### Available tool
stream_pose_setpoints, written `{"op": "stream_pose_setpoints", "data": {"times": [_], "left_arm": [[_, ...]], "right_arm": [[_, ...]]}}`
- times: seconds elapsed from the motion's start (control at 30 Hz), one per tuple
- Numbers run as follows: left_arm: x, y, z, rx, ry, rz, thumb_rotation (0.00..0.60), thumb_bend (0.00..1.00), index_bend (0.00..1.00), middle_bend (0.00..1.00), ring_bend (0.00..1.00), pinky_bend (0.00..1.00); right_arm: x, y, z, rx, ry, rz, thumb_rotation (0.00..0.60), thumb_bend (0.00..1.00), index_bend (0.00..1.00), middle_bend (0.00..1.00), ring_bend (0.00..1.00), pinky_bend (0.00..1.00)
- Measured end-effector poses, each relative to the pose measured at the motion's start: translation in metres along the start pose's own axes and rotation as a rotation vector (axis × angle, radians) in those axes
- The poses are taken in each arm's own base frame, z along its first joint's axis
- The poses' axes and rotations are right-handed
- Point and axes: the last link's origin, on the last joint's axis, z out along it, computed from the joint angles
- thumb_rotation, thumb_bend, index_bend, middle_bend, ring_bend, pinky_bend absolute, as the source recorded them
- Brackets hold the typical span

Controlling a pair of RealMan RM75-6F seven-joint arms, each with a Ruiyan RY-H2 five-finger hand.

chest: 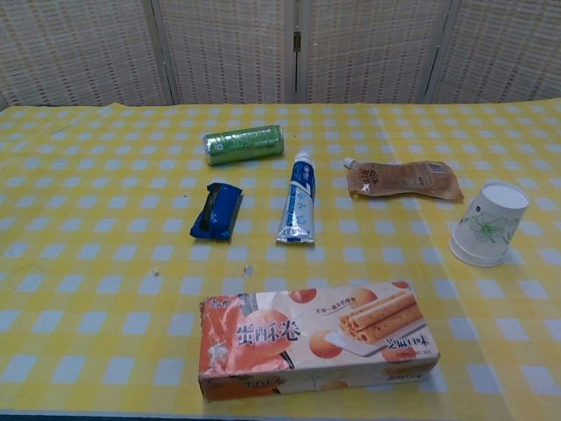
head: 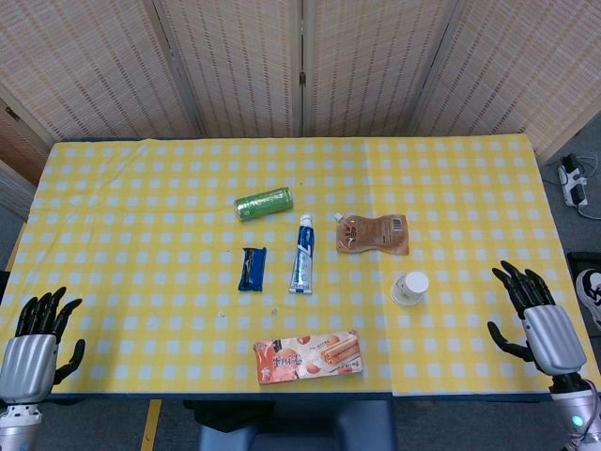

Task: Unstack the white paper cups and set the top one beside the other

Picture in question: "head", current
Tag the blue white toothpaste tube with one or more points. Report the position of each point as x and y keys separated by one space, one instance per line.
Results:
x=303 y=256

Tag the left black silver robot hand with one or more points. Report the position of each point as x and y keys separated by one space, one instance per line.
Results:
x=29 y=362

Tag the metal screen hinge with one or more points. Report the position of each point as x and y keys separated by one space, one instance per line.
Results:
x=303 y=78

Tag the orange egg roll box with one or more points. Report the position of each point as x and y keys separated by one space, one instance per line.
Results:
x=307 y=358

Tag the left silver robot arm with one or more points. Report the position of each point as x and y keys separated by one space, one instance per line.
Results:
x=16 y=425

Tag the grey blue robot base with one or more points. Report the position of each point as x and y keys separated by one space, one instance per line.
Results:
x=296 y=425

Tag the green drink can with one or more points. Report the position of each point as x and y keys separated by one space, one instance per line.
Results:
x=264 y=203

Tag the yellow white checked tablecloth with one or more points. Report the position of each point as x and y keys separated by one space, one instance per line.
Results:
x=141 y=263

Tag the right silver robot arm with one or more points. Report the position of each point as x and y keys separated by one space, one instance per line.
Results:
x=577 y=409

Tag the black white sneaker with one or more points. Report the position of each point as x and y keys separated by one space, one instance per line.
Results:
x=591 y=293

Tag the white power strip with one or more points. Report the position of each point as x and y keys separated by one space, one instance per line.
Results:
x=573 y=181

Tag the brown spouted drink pouch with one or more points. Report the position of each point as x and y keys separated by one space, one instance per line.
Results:
x=373 y=235

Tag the woven folding screen panel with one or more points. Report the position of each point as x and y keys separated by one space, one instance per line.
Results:
x=526 y=70
x=84 y=66
x=371 y=66
x=239 y=66

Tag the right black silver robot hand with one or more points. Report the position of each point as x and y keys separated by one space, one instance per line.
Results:
x=554 y=338

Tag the brown wooden side panel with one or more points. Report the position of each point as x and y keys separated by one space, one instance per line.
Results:
x=19 y=145

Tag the white floral paper cup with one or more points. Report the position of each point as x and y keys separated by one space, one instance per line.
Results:
x=415 y=284
x=396 y=295

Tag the blue snack packet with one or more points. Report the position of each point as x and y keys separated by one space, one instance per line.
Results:
x=252 y=269

